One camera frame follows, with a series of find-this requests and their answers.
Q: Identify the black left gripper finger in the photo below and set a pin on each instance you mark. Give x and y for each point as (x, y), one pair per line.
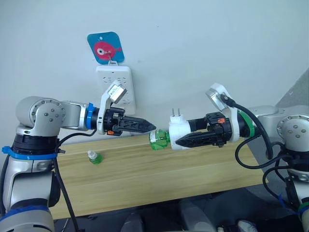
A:
(137, 129)
(137, 122)

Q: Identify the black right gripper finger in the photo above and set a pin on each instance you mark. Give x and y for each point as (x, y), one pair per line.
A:
(198, 123)
(198, 140)

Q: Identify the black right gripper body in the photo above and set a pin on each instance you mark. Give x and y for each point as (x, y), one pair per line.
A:
(218, 131)

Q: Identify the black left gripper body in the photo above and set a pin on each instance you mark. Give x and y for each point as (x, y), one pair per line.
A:
(112, 120)

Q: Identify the white mosquito repellent heater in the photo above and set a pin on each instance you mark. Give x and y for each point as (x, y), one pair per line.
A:
(178, 131)

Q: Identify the green bottle with label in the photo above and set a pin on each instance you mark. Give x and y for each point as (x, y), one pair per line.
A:
(159, 141)

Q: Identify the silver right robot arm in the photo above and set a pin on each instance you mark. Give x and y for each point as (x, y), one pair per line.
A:
(289, 128)

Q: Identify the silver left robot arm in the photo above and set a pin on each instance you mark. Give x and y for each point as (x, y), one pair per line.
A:
(41, 116)

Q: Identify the green bottle with white cap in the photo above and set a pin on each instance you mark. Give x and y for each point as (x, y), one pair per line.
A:
(95, 158)

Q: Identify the white power strip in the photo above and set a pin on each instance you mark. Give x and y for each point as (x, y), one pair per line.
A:
(107, 77)

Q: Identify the grey rounded shape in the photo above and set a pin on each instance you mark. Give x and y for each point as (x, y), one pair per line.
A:
(132, 223)
(195, 215)

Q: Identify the grey slanted panel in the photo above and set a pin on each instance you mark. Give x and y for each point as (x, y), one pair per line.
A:
(297, 89)

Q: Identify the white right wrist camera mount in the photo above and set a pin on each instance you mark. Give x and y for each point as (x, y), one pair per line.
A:
(233, 130)

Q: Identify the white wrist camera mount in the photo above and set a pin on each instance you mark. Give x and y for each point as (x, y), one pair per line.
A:
(233, 130)
(103, 106)

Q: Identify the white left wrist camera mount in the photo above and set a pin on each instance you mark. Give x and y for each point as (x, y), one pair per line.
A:
(103, 106)

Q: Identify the blue fish wall hook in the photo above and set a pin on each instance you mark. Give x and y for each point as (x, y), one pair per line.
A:
(103, 42)

